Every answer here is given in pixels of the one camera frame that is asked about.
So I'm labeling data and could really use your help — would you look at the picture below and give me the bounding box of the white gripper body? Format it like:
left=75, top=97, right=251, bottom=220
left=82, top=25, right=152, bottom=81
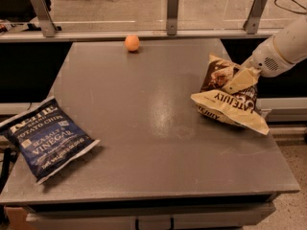
left=252, top=36, right=294, bottom=78

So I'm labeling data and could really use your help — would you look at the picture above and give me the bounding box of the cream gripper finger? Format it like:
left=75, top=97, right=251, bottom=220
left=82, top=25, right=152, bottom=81
left=241, top=57, right=253, bottom=68
left=222, top=67, right=260, bottom=94

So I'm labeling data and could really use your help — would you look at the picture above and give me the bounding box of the brown Late July chip bag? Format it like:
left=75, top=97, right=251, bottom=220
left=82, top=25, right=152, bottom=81
left=191, top=55, right=270, bottom=135

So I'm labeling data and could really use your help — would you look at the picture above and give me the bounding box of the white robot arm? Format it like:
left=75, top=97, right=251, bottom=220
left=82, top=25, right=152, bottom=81
left=223, top=15, right=307, bottom=94

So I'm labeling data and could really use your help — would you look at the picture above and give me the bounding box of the blue Kettle chip bag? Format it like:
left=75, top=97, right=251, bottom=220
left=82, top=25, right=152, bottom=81
left=0, top=97, right=99, bottom=184

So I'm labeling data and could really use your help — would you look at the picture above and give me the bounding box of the orange fruit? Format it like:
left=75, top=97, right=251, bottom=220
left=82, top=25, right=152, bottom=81
left=125, top=34, right=140, bottom=52

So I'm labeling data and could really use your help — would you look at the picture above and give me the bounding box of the grey table drawer front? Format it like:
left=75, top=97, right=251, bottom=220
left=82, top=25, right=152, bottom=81
left=26, top=202, right=275, bottom=230

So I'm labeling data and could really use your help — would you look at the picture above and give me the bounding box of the right metal bracket post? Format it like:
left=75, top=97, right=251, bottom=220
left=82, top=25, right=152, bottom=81
left=243, top=0, right=268, bottom=35

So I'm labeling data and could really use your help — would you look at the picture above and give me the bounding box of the metal bracket post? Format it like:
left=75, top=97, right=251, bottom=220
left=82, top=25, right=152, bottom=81
left=243, top=0, right=268, bottom=35
left=166, top=0, right=179, bottom=35
left=30, top=0, right=58, bottom=37

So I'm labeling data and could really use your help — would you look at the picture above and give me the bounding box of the grey metal rail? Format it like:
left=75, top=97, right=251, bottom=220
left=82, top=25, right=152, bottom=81
left=0, top=29, right=279, bottom=43

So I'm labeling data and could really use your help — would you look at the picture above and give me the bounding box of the middle metal bracket post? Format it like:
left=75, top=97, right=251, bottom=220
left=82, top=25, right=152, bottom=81
left=166, top=0, right=179, bottom=35

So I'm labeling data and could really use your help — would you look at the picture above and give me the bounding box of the left metal bracket post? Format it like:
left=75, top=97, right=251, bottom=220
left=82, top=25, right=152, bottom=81
left=30, top=0, right=58, bottom=37

